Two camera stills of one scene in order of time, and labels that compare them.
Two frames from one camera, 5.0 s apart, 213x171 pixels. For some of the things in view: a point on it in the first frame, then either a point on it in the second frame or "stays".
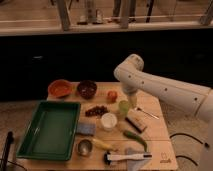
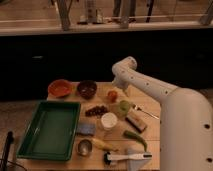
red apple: x=112 y=96 stays
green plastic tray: x=51 y=132 stays
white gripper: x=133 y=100 → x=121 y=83
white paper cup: x=109 y=121 stays
